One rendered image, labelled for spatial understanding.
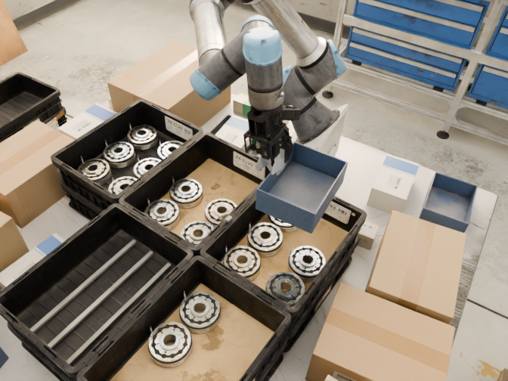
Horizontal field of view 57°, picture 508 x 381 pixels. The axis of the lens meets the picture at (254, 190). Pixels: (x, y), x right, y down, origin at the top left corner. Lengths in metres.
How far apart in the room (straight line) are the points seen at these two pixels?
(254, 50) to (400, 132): 2.38
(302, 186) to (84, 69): 2.80
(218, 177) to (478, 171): 1.97
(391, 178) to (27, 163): 1.22
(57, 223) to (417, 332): 1.16
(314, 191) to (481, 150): 2.24
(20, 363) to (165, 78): 1.10
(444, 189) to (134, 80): 1.24
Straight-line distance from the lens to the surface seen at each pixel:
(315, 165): 1.22
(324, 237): 1.40
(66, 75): 3.75
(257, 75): 0.95
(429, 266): 1.39
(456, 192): 1.85
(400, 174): 1.72
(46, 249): 1.51
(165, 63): 1.98
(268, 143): 1.01
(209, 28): 1.20
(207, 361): 1.19
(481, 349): 2.37
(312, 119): 1.59
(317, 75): 1.55
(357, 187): 1.75
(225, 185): 1.52
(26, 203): 1.67
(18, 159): 1.71
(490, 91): 3.11
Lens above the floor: 1.92
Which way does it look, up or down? 46 degrees down
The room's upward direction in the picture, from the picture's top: 3 degrees clockwise
